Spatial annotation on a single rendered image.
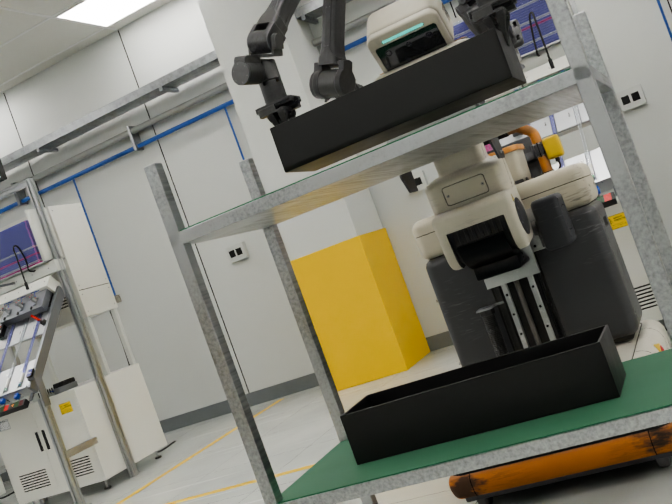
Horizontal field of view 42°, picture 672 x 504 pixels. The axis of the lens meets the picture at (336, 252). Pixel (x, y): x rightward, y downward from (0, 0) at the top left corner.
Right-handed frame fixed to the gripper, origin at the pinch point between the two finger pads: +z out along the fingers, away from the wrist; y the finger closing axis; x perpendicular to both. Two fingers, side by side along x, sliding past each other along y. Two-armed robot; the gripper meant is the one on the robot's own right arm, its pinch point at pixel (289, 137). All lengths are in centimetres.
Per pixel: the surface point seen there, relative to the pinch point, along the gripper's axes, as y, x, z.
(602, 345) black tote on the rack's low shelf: 59, -26, 65
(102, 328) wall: -368, 370, 14
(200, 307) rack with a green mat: -14, -41, 33
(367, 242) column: -115, 328, 22
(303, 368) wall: -211, 372, 91
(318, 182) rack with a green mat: 20.7, -41.6, 17.7
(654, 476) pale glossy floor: 51, 29, 109
